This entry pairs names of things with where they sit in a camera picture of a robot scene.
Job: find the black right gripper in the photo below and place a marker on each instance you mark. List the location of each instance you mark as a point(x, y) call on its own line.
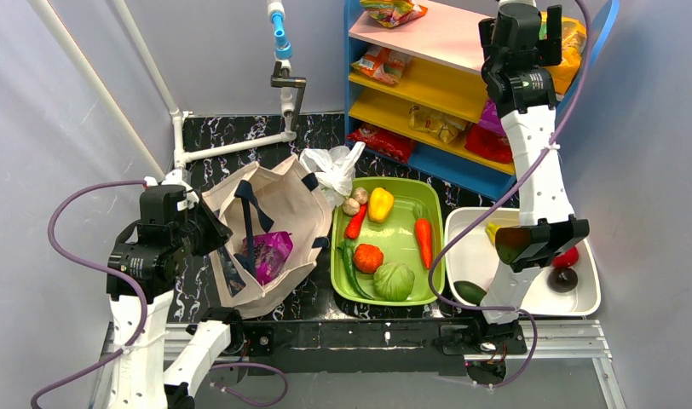
point(549, 241)

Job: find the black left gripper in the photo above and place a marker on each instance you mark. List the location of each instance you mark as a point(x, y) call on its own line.
point(211, 227)

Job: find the yellow snack bag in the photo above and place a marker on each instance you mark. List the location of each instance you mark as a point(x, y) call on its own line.
point(574, 36)

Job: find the purple snack bag top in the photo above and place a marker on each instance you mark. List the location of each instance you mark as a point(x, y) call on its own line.
point(264, 257)

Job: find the purple snack bag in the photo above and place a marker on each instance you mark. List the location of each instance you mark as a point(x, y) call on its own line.
point(264, 257)
point(490, 120)

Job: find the floral canvas tote bag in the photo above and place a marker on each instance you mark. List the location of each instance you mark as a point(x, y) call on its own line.
point(254, 201)

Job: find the white plastic grocery bag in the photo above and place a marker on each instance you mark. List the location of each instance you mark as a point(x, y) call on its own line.
point(334, 170)

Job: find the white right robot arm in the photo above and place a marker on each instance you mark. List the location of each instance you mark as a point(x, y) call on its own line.
point(526, 104)

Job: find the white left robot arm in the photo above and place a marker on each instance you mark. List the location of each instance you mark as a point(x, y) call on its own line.
point(173, 225)

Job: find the purple snack bag lower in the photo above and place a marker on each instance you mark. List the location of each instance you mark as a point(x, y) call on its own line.
point(490, 120)

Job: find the orange green snack bag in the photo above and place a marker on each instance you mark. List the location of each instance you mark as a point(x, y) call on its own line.
point(393, 13)

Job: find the red snack packet right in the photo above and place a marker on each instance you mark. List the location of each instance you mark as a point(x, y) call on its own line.
point(488, 145)

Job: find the red snack packet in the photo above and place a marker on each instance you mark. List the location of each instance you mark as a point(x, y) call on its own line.
point(488, 145)
point(388, 143)

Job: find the colourful blue shelf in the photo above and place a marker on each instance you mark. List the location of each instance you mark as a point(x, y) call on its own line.
point(444, 74)

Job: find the yellow clear snack packet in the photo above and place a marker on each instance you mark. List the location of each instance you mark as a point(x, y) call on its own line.
point(439, 125)

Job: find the green chili pepper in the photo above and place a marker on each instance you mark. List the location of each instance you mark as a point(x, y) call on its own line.
point(353, 271)

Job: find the orange noodle packet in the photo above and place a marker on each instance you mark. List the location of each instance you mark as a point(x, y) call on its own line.
point(382, 64)

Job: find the garlic bulb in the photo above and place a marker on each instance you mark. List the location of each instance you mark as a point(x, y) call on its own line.
point(360, 195)
point(351, 207)

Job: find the small red chili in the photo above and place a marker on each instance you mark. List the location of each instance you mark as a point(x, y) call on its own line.
point(352, 231)

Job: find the orange pumpkin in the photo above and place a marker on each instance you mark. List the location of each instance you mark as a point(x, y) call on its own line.
point(368, 258)

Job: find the black clamp on pipe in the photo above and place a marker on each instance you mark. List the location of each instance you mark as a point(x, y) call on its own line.
point(292, 90)

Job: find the yellow bell pepper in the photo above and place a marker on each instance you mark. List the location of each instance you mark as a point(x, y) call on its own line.
point(380, 204)

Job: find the red snack packet left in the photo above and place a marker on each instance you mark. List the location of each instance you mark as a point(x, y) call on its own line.
point(388, 143)

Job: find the green plastic tray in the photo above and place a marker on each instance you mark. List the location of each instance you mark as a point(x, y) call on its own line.
point(395, 237)

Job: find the green cabbage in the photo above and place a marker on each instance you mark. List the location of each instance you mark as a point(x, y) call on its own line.
point(393, 282)

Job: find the yellow banana bunch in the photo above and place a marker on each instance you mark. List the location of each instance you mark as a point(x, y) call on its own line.
point(491, 231)

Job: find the orange carrot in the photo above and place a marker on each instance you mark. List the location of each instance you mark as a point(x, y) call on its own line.
point(423, 234)

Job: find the red pomegranate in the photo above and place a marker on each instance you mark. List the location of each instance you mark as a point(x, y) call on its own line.
point(567, 259)

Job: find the white plastic tray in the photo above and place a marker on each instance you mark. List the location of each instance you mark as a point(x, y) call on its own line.
point(475, 259)

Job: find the dark mangosteen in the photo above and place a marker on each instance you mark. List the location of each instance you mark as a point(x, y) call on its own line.
point(562, 280)

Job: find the green avocado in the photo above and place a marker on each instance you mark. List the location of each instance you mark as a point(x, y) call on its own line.
point(469, 292)

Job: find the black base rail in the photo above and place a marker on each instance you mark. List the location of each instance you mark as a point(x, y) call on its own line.
point(443, 346)

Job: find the white pvc pipe frame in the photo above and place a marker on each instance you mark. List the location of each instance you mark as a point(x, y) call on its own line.
point(104, 43)

